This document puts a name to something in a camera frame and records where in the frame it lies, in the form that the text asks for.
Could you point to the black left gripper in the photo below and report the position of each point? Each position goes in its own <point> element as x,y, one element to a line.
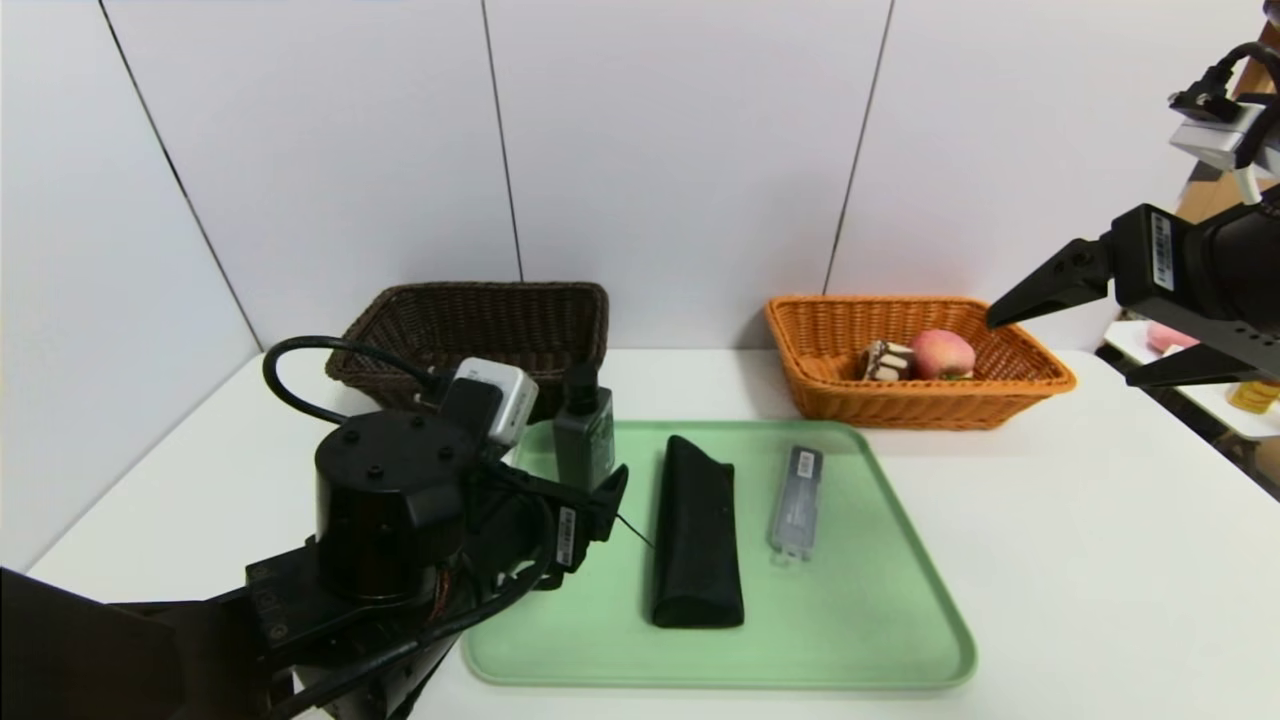
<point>566,534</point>

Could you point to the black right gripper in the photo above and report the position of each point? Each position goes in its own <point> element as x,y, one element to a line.
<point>1158,252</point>

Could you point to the dark green spray bottle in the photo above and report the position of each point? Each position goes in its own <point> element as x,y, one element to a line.
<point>580,440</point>

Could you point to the black glasses case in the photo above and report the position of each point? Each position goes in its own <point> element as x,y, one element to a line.
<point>697,540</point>

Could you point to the clear plastic slim case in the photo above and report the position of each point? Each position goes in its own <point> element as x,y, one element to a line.
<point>797,505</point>

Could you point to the red peach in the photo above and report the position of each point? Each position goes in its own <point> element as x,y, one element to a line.
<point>943,353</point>

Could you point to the chocolate cake slice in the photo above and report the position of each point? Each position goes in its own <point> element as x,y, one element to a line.
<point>888,362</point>

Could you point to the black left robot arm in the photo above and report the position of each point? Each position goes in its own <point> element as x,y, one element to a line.
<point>380,500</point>

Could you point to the dark brown wicker basket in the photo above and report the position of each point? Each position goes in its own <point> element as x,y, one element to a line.
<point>500,320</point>

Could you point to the orange wicker basket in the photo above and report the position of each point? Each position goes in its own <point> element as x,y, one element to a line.
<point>900,405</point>

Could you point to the pink plush toy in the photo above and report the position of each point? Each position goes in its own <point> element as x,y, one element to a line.
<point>1170,336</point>

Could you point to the brown cardboard shelf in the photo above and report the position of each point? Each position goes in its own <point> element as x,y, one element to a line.
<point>1200,200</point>

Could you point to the light green plastic tray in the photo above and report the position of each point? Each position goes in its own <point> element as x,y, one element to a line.
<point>850,600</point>

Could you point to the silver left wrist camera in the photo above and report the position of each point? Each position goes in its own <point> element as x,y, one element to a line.
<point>505,400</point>

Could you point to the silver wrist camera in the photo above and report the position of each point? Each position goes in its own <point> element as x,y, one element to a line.
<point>1220,145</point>
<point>505,400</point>

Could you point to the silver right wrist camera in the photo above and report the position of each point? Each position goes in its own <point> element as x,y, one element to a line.
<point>1220,145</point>

